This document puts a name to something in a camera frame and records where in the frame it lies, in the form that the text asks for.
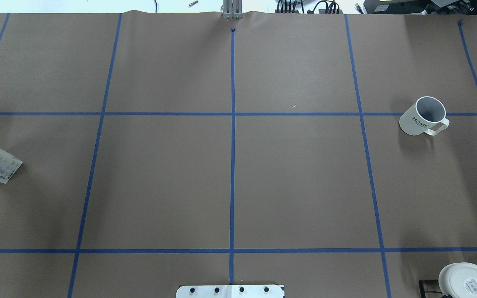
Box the white HOME mug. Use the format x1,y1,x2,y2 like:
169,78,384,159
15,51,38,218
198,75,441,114
399,96,449,136

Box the brown paper table cover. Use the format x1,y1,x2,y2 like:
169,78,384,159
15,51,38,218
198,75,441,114
0,12,477,298

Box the black equipment box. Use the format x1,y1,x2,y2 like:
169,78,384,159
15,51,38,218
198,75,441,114
363,0,477,15

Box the metal camera post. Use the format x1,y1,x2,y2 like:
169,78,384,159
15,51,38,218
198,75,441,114
221,0,243,19

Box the metal base plate with bolts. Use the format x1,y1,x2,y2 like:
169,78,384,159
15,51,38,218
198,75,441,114
176,284,285,298

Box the black cable bundle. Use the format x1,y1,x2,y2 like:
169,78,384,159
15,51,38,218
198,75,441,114
276,0,344,14

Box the black wire stand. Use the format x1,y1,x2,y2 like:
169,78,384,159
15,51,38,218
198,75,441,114
418,279,451,298

